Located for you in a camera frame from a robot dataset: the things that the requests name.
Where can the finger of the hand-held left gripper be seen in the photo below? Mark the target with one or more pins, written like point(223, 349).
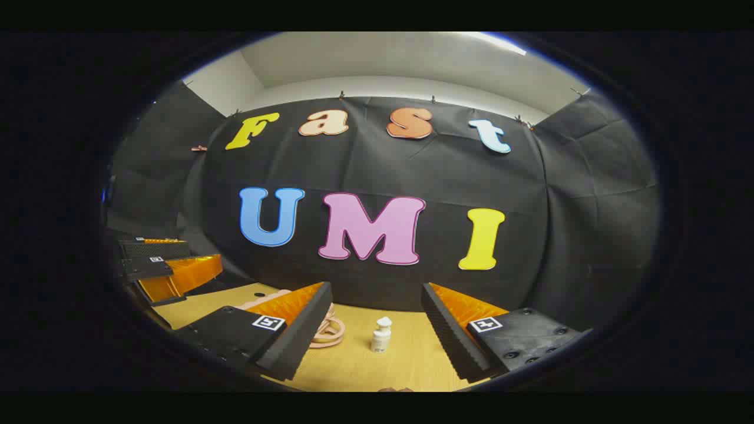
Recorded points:
point(182, 275)
point(156, 249)

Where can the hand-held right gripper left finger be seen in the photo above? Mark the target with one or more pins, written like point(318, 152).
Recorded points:
point(294, 335)

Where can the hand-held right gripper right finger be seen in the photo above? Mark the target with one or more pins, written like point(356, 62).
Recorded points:
point(450, 330)

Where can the pink suitcase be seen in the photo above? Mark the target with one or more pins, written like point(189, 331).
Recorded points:
point(262, 300)

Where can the white pump bottle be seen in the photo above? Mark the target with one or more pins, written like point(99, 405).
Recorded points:
point(381, 338)

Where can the black backdrop cloth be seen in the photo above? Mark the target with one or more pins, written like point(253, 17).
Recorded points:
point(377, 165)

